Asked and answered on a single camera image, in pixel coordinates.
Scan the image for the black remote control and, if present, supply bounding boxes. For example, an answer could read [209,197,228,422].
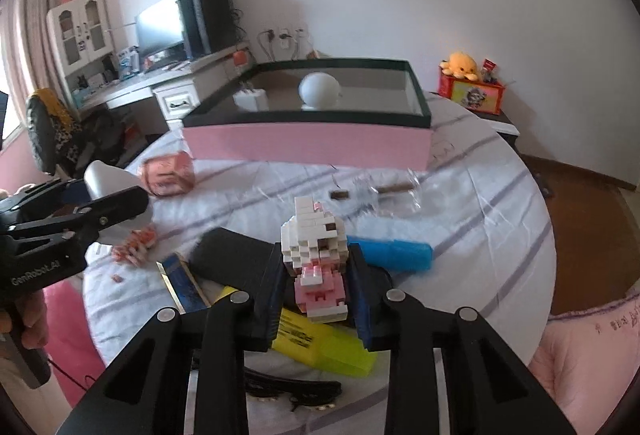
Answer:
[189,227,281,291]

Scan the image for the white glass-door cabinet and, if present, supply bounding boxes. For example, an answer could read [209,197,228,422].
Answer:
[46,0,118,108]

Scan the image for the black computer tower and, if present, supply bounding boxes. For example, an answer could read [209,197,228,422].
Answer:
[175,0,236,60]

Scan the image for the wall outlets with plugs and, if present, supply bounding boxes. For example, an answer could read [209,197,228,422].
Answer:
[257,27,308,50]

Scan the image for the pink patterned can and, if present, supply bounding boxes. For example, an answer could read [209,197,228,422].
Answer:
[137,151,197,198]

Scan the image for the white power adapter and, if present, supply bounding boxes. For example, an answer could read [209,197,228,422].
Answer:
[232,87,271,112]

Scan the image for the yellow octopus plush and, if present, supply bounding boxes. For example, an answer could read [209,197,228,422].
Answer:
[440,52,482,80]

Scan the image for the white sphere lamp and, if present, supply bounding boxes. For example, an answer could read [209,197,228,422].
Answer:
[298,71,343,112]

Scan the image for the pink curtain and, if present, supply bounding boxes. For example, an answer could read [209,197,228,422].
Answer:
[0,0,56,116]

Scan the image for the small blue box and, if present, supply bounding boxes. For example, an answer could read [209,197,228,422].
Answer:
[116,46,141,78]

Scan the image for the blue plastic case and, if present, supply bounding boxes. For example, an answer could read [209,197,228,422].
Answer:
[347,235,433,272]

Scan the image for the black hair clip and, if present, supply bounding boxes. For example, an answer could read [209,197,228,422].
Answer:
[192,350,343,413]

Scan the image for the chair with patterned cover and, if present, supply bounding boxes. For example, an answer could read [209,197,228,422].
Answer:
[25,87,86,178]

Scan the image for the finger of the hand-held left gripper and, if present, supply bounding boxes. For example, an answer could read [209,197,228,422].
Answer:
[12,177,88,216]
[57,187,151,238]

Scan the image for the yellow highlighter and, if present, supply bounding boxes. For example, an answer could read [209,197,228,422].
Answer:
[215,285,378,378]

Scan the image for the white and pink brick figure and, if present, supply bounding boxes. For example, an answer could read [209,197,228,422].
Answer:
[279,196,351,327]

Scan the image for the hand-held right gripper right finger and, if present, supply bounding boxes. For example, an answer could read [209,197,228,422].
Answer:
[347,245,576,435]

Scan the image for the pink blanket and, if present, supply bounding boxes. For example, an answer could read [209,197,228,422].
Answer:
[42,275,108,408]

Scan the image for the pink pillow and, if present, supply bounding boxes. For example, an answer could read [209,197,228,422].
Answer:
[527,285,640,435]

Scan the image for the computer monitor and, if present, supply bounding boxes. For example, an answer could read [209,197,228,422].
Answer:
[134,0,187,60]

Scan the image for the dark nightstand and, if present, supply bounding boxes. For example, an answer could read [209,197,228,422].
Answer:
[470,107,521,150]

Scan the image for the blue and gold card pack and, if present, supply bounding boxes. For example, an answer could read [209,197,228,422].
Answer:
[156,252,213,313]

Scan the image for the black bag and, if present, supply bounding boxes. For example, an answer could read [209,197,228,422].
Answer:
[82,107,146,166]

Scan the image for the white curved plastic piece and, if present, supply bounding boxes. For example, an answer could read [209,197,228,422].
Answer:
[82,160,153,246]

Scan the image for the clear plastic wrapper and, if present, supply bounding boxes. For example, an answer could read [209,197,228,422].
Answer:
[352,167,426,216]

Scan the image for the white desk with drawer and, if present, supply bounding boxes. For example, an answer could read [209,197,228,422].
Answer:
[72,42,256,136]

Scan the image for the pink box with dark rim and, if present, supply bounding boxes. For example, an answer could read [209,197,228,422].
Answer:
[181,58,432,170]

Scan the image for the red printed box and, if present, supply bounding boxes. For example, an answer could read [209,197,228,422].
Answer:
[437,65,507,116]

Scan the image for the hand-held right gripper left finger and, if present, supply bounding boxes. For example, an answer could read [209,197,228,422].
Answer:
[65,242,286,435]

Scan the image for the pink and white ball toy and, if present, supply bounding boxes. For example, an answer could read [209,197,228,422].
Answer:
[111,222,157,266]

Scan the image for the person's left hand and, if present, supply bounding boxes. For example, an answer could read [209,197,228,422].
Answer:
[0,290,48,352]

